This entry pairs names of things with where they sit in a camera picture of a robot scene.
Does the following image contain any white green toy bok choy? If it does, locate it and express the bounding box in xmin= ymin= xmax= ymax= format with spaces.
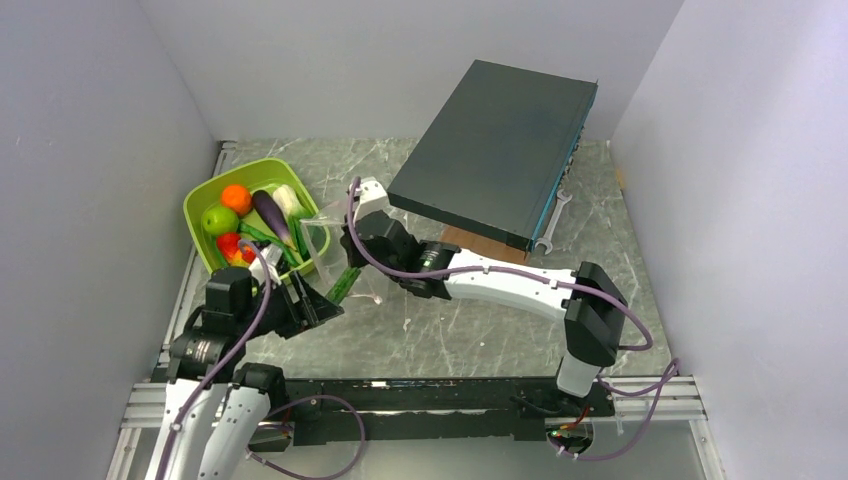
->
xmin=271 ymin=184 xmax=312 ymax=260

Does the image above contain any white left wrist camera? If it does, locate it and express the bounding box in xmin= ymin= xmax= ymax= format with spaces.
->
xmin=249 ymin=244 xmax=284 ymax=285

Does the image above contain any clear pink zip top bag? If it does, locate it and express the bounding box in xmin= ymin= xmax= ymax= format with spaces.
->
xmin=301 ymin=199 xmax=387 ymax=305

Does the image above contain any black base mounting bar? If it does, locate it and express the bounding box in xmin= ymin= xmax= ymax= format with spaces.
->
xmin=269 ymin=376 xmax=615 ymax=446

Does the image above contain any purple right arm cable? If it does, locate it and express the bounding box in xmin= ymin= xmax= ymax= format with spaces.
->
xmin=345 ymin=176 xmax=684 ymax=464

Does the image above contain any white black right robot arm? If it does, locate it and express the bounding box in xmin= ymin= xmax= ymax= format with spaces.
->
xmin=342 ymin=211 xmax=631 ymax=415

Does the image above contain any purple toy eggplant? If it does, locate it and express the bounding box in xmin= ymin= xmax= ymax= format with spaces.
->
xmin=252 ymin=190 xmax=296 ymax=250

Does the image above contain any brown wooden board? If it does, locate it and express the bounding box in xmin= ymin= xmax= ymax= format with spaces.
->
xmin=440 ymin=226 xmax=528 ymax=265

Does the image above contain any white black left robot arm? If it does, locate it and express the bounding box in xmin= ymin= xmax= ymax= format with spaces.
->
xmin=146 ymin=267 xmax=343 ymax=479

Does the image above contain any green toy apple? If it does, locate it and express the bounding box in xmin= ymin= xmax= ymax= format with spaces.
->
xmin=200 ymin=205 xmax=240 ymax=237

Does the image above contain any green toy cucumber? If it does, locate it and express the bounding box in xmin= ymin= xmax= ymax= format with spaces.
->
xmin=325 ymin=267 xmax=361 ymax=305

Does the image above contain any lime green plastic basket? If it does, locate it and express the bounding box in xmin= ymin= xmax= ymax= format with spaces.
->
xmin=183 ymin=157 xmax=331 ymax=276

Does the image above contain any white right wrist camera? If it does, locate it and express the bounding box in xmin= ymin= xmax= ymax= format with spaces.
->
xmin=352 ymin=177 xmax=390 ymax=222

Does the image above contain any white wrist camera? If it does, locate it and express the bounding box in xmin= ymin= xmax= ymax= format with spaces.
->
xmin=249 ymin=244 xmax=284 ymax=285
xmin=352 ymin=177 xmax=390 ymax=222

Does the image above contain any dark rack server box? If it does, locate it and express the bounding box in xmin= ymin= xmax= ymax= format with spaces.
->
xmin=386 ymin=60 xmax=598 ymax=252

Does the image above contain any aluminium frame rail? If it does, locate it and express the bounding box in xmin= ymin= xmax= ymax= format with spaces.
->
xmin=106 ymin=376 xmax=726 ymax=479

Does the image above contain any orange toy fruit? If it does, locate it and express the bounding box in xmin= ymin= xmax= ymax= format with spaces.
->
xmin=219 ymin=184 xmax=253 ymax=217

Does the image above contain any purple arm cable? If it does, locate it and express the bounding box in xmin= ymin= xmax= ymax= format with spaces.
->
xmin=345 ymin=176 xmax=684 ymax=464
xmin=155 ymin=239 xmax=274 ymax=480

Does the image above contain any silver open end wrench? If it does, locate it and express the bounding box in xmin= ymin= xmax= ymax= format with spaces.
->
xmin=533 ymin=188 xmax=573 ymax=255

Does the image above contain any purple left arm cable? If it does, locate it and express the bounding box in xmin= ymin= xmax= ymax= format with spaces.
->
xmin=155 ymin=239 xmax=274 ymax=480

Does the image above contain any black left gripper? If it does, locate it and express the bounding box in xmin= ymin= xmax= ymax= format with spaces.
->
xmin=236 ymin=269 xmax=343 ymax=340

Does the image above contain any red toy pepper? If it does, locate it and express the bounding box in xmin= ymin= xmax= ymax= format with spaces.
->
xmin=215 ymin=232 xmax=256 ymax=267

